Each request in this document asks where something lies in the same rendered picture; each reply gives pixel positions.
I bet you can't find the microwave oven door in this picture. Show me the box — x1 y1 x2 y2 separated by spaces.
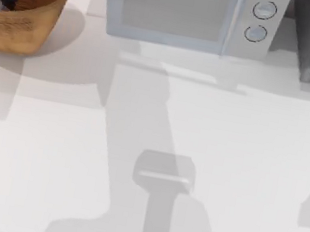
96 0 246 59

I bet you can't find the round microwave knob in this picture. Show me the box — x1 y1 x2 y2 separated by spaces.
242 21 270 46
250 0 279 23

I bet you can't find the pale microwave oven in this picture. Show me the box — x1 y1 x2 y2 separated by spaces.
94 0 292 67

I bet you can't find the microwave door handle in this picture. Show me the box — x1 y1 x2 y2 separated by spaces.
221 0 246 57

